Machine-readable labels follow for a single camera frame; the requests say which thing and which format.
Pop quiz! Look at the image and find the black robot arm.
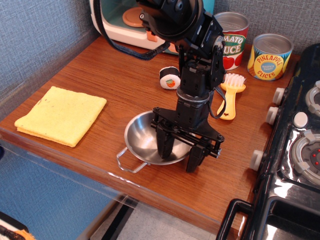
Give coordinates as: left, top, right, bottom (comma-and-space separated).
137, 0, 226, 173

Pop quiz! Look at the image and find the orange object bottom left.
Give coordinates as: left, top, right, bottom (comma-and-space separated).
0, 225, 35, 240

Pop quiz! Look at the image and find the yellow folded towel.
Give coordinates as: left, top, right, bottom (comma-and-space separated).
14, 86, 107, 148

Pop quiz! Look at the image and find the white stove knob middle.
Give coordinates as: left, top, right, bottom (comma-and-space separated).
265, 106, 279, 125

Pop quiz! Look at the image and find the yellow dish brush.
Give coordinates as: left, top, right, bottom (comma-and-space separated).
217, 73, 246, 121

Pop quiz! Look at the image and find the stainless steel colander bowl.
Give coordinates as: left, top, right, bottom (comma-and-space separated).
116, 110, 191, 173

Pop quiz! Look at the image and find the tomato sauce can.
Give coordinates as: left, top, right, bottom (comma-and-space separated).
214, 11, 249, 71

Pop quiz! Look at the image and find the white stove knob upper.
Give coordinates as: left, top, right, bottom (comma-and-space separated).
272, 87, 286, 106

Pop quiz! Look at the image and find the toy microwave teal and pink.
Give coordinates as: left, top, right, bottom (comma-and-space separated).
90, 0, 223, 60

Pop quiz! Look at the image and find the white stove knob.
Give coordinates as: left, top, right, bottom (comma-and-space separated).
272, 87, 286, 106
249, 150, 264, 171
265, 106, 279, 125

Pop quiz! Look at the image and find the toy sushi roll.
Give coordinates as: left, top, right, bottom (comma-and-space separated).
159, 66, 181, 90

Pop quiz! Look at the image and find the orange microwave turntable plate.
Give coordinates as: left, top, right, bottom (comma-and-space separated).
122, 7, 143, 28

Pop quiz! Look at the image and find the pineapple slices can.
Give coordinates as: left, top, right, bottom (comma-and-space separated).
247, 33, 294, 81

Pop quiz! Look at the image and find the white stove knob lower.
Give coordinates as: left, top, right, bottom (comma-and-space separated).
249, 150, 264, 171

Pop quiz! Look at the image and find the black toy stove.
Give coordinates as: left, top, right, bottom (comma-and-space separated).
216, 43, 320, 240

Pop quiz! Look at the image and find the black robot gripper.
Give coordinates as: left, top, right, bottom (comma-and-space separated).
151, 89, 224, 173

